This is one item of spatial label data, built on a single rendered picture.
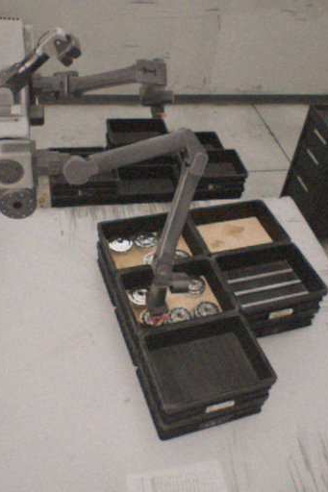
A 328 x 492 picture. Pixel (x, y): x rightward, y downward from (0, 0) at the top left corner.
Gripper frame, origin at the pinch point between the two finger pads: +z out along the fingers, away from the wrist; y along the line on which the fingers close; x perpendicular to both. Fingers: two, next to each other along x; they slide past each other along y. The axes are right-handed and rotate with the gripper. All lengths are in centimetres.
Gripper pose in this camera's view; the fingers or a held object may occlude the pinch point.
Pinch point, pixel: (153, 317)
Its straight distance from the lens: 188.1
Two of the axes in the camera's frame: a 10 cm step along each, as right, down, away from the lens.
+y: -3.1, -6.9, 6.5
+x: -9.4, 1.2, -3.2
